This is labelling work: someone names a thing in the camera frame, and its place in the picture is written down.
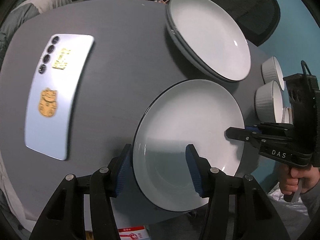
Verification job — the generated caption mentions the white plate black rim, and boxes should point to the white plate black rim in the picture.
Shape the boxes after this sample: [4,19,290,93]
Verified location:
[132,79,244,212]

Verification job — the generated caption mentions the person's right hand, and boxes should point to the person's right hand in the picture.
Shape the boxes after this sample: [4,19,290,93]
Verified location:
[278,164,319,195]

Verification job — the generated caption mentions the white ribbed bowl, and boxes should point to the white ribbed bowl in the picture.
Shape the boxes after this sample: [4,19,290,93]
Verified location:
[255,81,283,123]
[281,107,293,124]
[261,56,285,91]

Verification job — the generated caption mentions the red white carton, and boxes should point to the red white carton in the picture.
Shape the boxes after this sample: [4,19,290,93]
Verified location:
[118,226,150,240]

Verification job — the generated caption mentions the white plate on table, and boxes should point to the white plate on table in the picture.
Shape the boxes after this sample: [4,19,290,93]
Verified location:
[167,0,251,82]

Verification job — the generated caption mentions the white plate under stack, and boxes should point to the white plate under stack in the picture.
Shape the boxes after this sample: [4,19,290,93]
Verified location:
[165,5,235,83]

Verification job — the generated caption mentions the light blue smartphone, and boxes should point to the light blue smartphone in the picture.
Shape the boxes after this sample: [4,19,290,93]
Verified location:
[24,34,94,161]

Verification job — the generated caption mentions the black office chair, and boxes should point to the black office chair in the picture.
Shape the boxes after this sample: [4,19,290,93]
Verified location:
[211,0,280,46]

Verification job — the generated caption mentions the grey quilted duvet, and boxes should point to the grey quilted duvet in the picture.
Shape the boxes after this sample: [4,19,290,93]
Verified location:
[1,3,40,64]

